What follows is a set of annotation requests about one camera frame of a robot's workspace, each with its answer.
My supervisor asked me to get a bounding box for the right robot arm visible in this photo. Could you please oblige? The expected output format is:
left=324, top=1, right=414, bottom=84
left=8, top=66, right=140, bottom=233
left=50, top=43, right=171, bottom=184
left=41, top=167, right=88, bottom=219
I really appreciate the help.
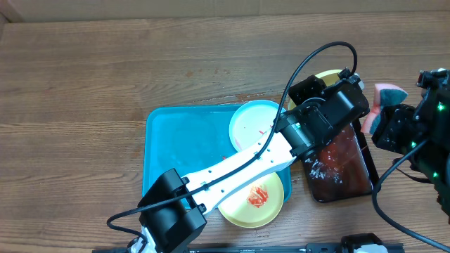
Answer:
left=371, top=68, right=449, bottom=214

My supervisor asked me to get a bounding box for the pink and green sponge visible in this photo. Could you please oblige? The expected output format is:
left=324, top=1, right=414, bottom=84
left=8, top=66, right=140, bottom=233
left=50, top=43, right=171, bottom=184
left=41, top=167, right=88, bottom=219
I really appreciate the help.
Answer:
left=361, top=84, right=408, bottom=134

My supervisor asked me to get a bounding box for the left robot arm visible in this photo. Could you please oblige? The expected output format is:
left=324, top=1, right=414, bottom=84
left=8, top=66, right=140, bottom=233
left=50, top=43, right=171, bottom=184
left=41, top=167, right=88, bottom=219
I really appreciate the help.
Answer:
left=129, top=74, right=368, bottom=252

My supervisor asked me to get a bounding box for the teal plastic tray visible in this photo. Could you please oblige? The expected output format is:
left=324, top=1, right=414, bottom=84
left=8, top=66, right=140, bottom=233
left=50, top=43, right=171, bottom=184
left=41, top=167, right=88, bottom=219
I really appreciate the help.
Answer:
left=142, top=105, right=295, bottom=212

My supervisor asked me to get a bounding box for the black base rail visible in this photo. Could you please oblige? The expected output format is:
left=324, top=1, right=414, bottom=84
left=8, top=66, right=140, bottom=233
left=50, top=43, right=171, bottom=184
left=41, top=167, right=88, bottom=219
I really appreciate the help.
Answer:
left=91, top=233, right=405, bottom=253

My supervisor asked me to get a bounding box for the light blue plate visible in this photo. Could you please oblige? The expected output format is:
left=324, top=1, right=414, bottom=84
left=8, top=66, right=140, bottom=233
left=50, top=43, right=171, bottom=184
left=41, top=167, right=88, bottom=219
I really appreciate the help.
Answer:
left=229, top=100, right=279, bottom=152

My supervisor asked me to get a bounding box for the black water tray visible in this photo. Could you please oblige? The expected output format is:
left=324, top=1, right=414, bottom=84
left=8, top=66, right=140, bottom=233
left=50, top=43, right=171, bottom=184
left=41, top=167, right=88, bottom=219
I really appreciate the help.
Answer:
left=302, top=120, right=379, bottom=203

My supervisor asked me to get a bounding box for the yellow plate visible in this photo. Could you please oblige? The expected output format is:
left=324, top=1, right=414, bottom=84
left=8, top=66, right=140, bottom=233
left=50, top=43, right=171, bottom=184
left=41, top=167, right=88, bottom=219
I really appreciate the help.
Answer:
left=288, top=69, right=341, bottom=110
left=218, top=173, right=284, bottom=228

